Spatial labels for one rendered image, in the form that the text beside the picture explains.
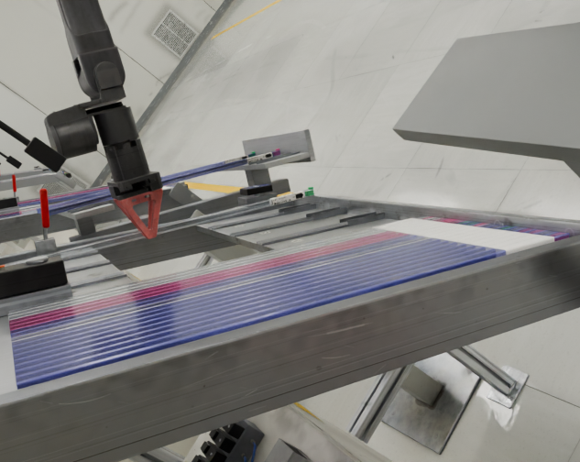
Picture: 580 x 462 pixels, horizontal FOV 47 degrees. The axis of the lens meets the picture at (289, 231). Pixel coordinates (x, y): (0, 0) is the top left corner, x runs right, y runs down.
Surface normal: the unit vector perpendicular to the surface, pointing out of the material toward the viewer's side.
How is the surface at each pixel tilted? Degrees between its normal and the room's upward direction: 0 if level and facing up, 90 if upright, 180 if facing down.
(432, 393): 90
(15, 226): 90
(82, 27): 79
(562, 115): 0
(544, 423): 0
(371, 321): 90
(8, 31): 90
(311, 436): 0
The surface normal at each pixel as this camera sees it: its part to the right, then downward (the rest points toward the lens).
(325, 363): 0.41, 0.09
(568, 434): -0.74, -0.55
